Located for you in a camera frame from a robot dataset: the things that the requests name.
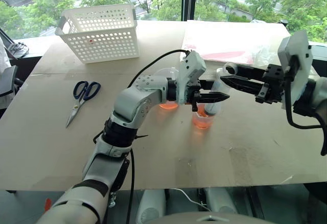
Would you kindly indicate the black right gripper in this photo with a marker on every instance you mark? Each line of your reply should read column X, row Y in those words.
column 273, row 83

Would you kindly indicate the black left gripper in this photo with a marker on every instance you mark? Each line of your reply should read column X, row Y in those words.
column 194, row 91

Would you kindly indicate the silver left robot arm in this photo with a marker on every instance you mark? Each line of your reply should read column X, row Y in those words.
column 132, row 101

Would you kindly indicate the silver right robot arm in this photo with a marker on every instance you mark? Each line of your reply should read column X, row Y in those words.
column 320, row 99

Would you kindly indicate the small clear measuring cup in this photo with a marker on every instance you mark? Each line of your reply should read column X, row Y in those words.
column 201, row 123

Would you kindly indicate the clear bowl with orange liquid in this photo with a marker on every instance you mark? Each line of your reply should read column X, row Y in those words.
column 168, row 105

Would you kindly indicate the crumpled clear plastic bag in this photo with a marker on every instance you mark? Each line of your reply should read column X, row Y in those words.
column 263, row 55

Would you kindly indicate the pink paper in clear sleeve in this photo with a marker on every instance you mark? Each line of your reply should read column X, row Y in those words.
column 230, row 43

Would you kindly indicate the small black round knob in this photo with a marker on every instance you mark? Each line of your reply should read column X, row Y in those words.
column 284, row 22

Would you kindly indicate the dark side desk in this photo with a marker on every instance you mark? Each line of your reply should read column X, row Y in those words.
column 319, row 60

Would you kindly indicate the white rounded shell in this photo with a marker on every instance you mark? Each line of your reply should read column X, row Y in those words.
column 150, row 206
column 219, row 201

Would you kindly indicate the white perforated plastic basket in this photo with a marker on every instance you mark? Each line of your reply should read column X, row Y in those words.
column 102, row 45

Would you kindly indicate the orange plastic clip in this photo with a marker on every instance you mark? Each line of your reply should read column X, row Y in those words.
column 48, row 204

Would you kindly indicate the dark grey chair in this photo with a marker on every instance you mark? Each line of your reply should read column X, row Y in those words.
column 9, row 81

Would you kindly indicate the white cloth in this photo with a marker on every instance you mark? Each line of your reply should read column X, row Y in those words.
column 3, row 58

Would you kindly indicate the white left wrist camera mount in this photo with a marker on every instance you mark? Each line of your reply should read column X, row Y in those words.
column 191, row 68

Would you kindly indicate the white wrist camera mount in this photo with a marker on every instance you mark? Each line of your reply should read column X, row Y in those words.
column 191, row 68
column 299, row 55

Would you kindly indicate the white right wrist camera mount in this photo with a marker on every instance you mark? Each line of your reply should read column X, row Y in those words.
column 299, row 55

